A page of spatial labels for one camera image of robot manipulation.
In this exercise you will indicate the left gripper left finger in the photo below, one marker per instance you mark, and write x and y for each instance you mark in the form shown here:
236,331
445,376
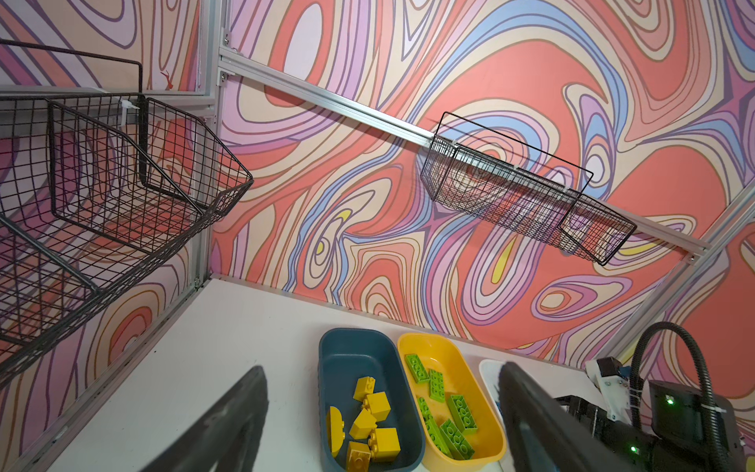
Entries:
228,436

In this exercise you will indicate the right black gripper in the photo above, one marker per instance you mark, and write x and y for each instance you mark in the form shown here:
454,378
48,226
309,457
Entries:
612,425

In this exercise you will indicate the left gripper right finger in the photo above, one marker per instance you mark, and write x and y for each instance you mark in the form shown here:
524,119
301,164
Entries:
542,436

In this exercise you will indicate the green lego plate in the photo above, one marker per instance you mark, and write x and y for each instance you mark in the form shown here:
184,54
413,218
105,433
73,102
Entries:
432,428

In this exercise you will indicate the yellow small lego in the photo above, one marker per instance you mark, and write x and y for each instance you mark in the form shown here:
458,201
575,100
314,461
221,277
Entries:
365,387
358,457

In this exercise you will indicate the green lego cluster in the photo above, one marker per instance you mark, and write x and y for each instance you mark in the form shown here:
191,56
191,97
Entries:
459,448
437,391

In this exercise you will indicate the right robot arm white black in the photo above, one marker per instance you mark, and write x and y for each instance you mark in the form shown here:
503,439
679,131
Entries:
657,425

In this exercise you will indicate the white plastic bin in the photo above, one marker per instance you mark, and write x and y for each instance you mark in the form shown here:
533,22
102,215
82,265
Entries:
489,370

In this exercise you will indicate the dark teal plastic bin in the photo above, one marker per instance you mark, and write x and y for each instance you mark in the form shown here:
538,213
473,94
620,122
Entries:
345,356

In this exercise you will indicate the back wall wire basket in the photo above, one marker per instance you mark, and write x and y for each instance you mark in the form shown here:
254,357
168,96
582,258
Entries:
499,177

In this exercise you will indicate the wall wire basket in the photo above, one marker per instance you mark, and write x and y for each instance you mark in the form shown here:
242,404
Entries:
98,190
499,177

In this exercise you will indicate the left wall wire basket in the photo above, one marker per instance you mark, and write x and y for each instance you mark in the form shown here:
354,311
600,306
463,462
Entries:
98,190

